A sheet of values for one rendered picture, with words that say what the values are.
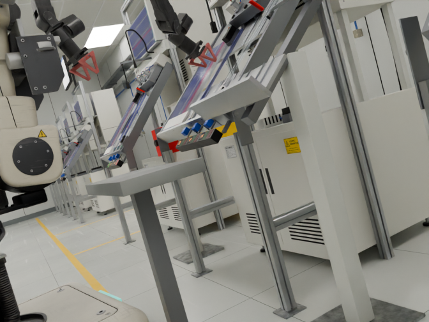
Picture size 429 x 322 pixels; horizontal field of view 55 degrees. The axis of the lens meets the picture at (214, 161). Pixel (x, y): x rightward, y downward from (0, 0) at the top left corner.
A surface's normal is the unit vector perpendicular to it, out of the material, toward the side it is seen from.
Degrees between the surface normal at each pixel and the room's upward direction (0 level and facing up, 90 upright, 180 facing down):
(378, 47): 90
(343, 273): 90
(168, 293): 90
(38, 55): 90
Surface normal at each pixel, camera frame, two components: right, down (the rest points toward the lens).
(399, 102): 0.44, -0.07
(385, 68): -0.86, 0.26
